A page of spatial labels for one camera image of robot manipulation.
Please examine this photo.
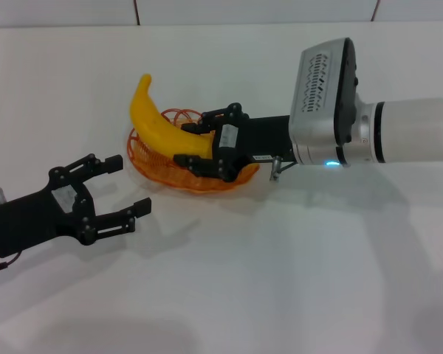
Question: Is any yellow banana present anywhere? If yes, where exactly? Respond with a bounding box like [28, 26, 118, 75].
[128, 73, 217, 161]

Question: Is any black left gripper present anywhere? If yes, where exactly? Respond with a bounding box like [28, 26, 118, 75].
[0, 153, 154, 259]

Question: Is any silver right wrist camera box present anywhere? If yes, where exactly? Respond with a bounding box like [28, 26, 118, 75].
[287, 37, 360, 147]

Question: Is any orange wire basket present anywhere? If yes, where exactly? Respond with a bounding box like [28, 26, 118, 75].
[124, 106, 261, 195]

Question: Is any thin dark left gripper cable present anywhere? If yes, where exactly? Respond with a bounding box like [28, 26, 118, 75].
[0, 251, 21, 275]

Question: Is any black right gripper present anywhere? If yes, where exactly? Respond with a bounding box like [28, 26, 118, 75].
[173, 103, 295, 184]

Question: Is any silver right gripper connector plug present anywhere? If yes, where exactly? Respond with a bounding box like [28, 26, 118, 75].
[269, 156, 284, 183]

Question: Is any thin black right gripper cable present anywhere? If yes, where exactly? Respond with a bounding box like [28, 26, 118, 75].
[278, 159, 298, 175]

